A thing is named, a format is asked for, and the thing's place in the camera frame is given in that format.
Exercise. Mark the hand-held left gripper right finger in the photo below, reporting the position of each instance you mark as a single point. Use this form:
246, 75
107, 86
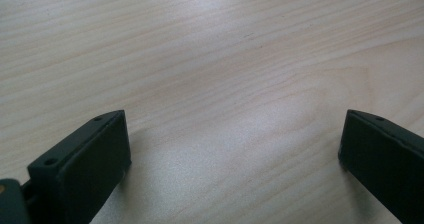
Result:
383, 164

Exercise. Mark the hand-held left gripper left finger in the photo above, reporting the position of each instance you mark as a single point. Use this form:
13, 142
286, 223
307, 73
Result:
83, 170

